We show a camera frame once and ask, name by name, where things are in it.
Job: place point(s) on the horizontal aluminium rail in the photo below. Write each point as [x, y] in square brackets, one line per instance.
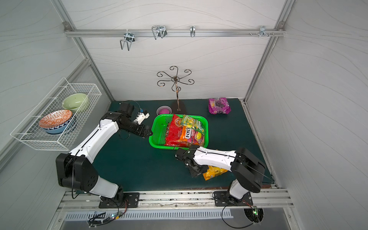
[142, 33]

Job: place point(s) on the green tea snack packet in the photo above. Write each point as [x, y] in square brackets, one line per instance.
[193, 123]

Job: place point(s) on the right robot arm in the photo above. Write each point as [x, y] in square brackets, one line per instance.
[245, 166]

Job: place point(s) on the metal jewelry tree stand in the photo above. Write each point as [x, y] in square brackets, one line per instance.
[178, 107]

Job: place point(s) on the yellow mango candy bag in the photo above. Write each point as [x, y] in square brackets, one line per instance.
[213, 172]

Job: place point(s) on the aluminium front frame rail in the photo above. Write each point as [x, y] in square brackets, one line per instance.
[181, 199]

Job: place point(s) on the purple snack bag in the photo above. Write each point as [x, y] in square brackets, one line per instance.
[219, 106]

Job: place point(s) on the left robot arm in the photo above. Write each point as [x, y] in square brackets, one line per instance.
[75, 169]

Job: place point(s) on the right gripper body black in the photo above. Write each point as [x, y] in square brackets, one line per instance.
[196, 171]

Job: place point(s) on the red candy bag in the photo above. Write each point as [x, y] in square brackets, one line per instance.
[175, 135]

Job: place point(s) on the orange snack packet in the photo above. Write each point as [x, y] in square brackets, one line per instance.
[191, 137]

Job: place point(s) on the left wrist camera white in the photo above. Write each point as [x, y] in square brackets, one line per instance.
[142, 115]

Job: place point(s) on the green plastic basket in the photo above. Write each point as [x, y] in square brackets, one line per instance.
[159, 128]

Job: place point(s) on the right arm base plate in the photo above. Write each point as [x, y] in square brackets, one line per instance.
[223, 198]

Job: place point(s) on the white wire wall basket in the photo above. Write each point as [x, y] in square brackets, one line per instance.
[31, 134]

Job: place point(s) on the blue bowl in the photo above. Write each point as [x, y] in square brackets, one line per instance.
[62, 129]

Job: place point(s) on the looped metal hook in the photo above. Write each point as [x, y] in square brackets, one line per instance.
[159, 31]

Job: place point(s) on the small metal hook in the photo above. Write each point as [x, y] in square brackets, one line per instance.
[192, 31]

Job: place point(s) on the right metal bracket hook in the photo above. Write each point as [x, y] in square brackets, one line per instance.
[262, 33]

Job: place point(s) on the orange patterned bowl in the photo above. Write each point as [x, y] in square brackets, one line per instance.
[55, 119]

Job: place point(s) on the double prong metal hook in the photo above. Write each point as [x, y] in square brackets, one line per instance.
[128, 39]

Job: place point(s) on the small pink bowl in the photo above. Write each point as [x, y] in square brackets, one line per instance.
[162, 110]

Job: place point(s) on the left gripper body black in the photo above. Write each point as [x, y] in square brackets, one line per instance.
[143, 131]

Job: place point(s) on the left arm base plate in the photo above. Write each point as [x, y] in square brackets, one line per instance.
[121, 200]

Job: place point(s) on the light green ceramic bowl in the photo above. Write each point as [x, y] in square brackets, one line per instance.
[76, 103]

